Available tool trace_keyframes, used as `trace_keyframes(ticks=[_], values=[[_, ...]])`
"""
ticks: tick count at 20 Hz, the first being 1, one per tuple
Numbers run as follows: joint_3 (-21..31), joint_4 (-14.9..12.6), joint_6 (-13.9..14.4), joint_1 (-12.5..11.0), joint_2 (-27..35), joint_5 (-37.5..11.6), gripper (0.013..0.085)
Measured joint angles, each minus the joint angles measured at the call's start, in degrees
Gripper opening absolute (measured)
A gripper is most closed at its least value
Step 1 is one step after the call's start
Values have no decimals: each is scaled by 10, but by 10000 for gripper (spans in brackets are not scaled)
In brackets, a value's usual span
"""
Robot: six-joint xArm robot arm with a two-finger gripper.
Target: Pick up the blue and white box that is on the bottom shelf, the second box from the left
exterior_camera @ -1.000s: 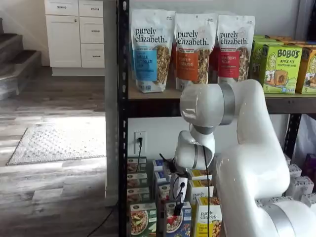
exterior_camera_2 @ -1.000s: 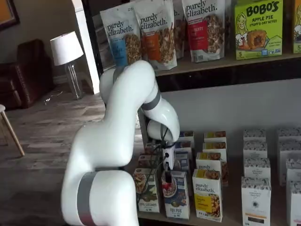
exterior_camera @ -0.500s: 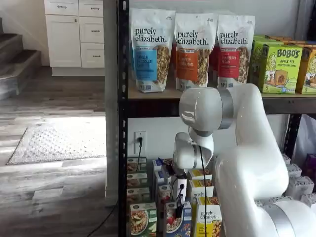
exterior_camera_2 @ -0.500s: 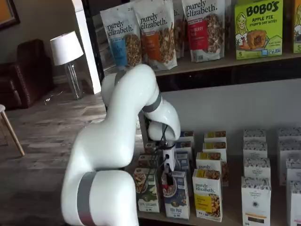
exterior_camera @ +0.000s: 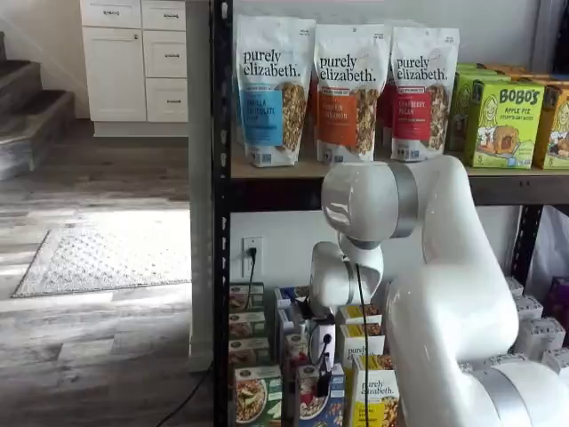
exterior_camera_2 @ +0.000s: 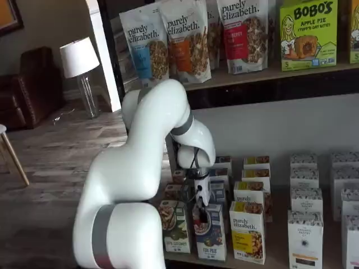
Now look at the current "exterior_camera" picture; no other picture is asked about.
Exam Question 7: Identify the grey wooden stairs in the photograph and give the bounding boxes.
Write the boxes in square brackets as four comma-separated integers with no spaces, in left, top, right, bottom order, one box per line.
[0,30,76,183]

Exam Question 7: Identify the black metal shelf unit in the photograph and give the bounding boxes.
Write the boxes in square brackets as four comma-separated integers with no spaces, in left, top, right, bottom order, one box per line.
[208,0,569,427]

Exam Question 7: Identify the blue purely elizabeth granola bag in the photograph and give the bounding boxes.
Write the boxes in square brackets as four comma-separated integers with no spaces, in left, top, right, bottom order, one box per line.
[234,15,317,169]

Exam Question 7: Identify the purple box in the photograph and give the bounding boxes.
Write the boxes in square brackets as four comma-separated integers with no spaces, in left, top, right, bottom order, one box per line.
[545,276,569,318]

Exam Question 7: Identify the yellow Bobo's box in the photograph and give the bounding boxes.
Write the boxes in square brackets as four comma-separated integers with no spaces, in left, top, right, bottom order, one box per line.
[532,85,569,171]

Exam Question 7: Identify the long black arm cable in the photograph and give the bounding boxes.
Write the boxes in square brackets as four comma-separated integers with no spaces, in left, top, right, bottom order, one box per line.
[354,262,373,427]

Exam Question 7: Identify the green cereal box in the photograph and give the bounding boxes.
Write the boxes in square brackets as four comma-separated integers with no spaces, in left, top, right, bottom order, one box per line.
[228,282,265,311]
[228,310,267,338]
[228,336,271,366]
[233,362,284,427]

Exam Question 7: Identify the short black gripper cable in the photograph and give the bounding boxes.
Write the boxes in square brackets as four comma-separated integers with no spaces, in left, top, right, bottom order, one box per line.
[295,295,337,373]

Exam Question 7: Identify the white drawer cabinet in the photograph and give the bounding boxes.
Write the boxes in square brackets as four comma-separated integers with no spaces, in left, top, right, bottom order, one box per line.
[79,0,190,139]

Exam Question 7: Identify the grey patterned floor rug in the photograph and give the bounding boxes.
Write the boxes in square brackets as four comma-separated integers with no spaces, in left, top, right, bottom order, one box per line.
[11,224,193,299]

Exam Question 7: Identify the black power cord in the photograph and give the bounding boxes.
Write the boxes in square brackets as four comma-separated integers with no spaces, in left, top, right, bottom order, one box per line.
[155,246,260,427]

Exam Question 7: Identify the yellow purely elizabeth box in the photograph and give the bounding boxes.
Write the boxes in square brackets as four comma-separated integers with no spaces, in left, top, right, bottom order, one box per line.
[336,304,383,326]
[339,323,387,357]
[350,353,401,427]

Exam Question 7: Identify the red purely elizabeth granola bag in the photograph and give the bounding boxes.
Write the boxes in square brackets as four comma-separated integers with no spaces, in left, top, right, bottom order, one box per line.
[389,26,461,162]
[376,84,395,130]

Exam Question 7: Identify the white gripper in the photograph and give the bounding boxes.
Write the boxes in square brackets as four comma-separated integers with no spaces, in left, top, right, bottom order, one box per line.
[308,318,338,398]

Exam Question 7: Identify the blue white cereal box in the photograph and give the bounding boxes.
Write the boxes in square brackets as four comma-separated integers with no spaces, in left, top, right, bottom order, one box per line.
[295,362,347,427]
[273,285,312,308]
[276,305,308,333]
[282,332,312,368]

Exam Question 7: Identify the white wall outlet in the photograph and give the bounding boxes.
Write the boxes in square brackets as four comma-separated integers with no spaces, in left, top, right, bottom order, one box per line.
[242,235,264,279]

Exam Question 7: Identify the green Bobo's apple pie box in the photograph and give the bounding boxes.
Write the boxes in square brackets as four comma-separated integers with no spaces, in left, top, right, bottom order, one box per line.
[463,79,546,170]
[446,72,485,153]

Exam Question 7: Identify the orange purely elizabeth granola bag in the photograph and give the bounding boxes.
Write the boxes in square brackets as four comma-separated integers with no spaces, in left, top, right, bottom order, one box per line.
[313,22,392,165]

